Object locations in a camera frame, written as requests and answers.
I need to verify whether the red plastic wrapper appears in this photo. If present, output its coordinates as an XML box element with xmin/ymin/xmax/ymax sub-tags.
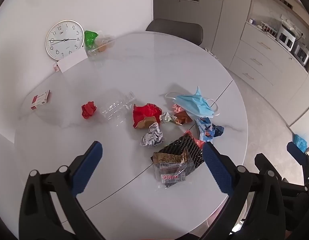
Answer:
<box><xmin>184</xmin><ymin>130</ymin><xmax>206</xmax><ymax>148</ymax></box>

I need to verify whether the silver kitchen appliance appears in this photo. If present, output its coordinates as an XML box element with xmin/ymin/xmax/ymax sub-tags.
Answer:
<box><xmin>292</xmin><ymin>42</ymin><xmax>309</xmax><ymax>66</ymax></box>

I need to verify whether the green plastic wrapper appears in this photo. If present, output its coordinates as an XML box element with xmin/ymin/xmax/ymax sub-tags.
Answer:
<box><xmin>84</xmin><ymin>30</ymin><xmax>99</xmax><ymax>50</ymax></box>

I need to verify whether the red foil bag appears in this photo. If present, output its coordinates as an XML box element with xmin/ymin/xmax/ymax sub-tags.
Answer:
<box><xmin>133</xmin><ymin>103</ymin><xmax>163</xmax><ymax>130</ymax></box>

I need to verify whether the black foam net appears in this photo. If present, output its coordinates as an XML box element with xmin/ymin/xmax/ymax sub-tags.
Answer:
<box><xmin>151</xmin><ymin>133</ymin><xmax>205</xmax><ymax>175</ymax></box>

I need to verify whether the blue face mask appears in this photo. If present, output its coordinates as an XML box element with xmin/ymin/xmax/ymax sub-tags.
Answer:
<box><xmin>165</xmin><ymin>86</ymin><xmax>221</xmax><ymax>117</ymax></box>

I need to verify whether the gold brown packet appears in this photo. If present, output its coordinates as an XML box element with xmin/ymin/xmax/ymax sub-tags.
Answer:
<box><xmin>153</xmin><ymin>152</ymin><xmax>187</xmax><ymax>166</ymax></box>

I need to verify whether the small white crumpled wrapper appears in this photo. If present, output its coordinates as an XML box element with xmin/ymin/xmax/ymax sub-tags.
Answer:
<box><xmin>159</xmin><ymin>112</ymin><xmax>173</xmax><ymax>124</ymax></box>

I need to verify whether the dark blue wrapper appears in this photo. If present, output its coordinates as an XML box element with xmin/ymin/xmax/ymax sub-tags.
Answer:
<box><xmin>206</xmin><ymin>124</ymin><xmax>225</xmax><ymax>138</ymax></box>

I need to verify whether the round white wall clock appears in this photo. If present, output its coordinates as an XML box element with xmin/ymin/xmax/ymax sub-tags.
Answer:
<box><xmin>45</xmin><ymin>19</ymin><xmax>85</xmax><ymax>61</ymax></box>

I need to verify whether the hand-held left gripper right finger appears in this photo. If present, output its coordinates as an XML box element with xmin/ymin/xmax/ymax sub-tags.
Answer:
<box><xmin>202</xmin><ymin>142</ymin><xmax>286</xmax><ymax>240</ymax></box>

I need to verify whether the crushed clear plastic bottle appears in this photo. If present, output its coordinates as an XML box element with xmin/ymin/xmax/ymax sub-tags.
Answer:
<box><xmin>98</xmin><ymin>91</ymin><xmax>137</xmax><ymax>124</ymax></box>

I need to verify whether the beige tall cabinet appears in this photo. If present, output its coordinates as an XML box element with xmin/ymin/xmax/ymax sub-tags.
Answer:
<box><xmin>211</xmin><ymin>0</ymin><xmax>255</xmax><ymax>68</ymax></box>
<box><xmin>287</xmin><ymin>62</ymin><xmax>309</xmax><ymax>127</ymax></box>

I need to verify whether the blue plastic bag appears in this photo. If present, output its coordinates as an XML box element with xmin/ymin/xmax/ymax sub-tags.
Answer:
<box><xmin>293</xmin><ymin>134</ymin><xmax>308</xmax><ymax>152</ymax></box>

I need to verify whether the grey wrapper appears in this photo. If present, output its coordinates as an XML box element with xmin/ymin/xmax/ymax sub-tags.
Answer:
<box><xmin>141</xmin><ymin>122</ymin><xmax>164</xmax><ymax>147</ymax></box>

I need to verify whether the white card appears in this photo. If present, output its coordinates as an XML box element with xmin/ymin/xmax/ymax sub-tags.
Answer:
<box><xmin>56</xmin><ymin>47</ymin><xmax>87</xmax><ymax>73</ymax></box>

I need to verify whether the beige drawer cabinet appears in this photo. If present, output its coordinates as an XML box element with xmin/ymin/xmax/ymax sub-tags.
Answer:
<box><xmin>228</xmin><ymin>22</ymin><xmax>308</xmax><ymax>103</ymax></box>

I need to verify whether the beige niche cabinet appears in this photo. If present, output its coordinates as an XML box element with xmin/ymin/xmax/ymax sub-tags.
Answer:
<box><xmin>153</xmin><ymin>0</ymin><xmax>201</xmax><ymax>33</ymax></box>

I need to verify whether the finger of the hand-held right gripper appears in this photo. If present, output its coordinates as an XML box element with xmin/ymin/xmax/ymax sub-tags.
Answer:
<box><xmin>254</xmin><ymin>152</ymin><xmax>306</xmax><ymax>194</ymax></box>
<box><xmin>286</xmin><ymin>141</ymin><xmax>309</xmax><ymax>188</ymax></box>

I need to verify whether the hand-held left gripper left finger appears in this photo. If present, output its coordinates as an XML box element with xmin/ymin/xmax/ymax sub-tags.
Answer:
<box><xmin>19</xmin><ymin>141</ymin><xmax>106</xmax><ymax>240</ymax></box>

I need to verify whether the clear packet with red label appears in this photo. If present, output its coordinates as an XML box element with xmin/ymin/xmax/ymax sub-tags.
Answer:
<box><xmin>154</xmin><ymin>161</ymin><xmax>187</xmax><ymax>187</ymax></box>

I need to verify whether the grey chair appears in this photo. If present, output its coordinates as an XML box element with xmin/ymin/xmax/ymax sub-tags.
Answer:
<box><xmin>146</xmin><ymin>19</ymin><xmax>203</xmax><ymax>46</ymax></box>

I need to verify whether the small red box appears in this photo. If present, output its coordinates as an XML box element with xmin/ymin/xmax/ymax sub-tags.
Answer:
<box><xmin>31</xmin><ymin>89</ymin><xmax>51</xmax><ymax>110</ymax></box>

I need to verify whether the red paper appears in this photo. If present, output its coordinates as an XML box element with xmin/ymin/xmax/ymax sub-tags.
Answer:
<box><xmin>81</xmin><ymin>101</ymin><xmax>97</xmax><ymax>119</ymax></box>

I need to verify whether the brown snack wrapper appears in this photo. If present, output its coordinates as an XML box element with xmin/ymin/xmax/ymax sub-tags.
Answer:
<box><xmin>172</xmin><ymin>110</ymin><xmax>193</xmax><ymax>126</ymax></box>

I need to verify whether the blue printed packet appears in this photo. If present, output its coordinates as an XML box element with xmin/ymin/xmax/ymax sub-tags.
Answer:
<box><xmin>195</xmin><ymin>117</ymin><xmax>213</xmax><ymax>142</ymax></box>

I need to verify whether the wire rack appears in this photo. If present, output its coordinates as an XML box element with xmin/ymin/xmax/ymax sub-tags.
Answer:
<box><xmin>261</xmin><ymin>21</ymin><xmax>278</xmax><ymax>34</ymax></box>

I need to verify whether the clear plastic container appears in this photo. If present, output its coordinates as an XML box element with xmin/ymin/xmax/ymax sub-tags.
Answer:
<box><xmin>87</xmin><ymin>31</ymin><xmax>115</xmax><ymax>60</ymax></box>

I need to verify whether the white kitchen appliance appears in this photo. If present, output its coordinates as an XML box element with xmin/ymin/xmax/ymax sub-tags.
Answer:
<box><xmin>277</xmin><ymin>24</ymin><xmax>297</xmax><ymax>52</ymax></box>

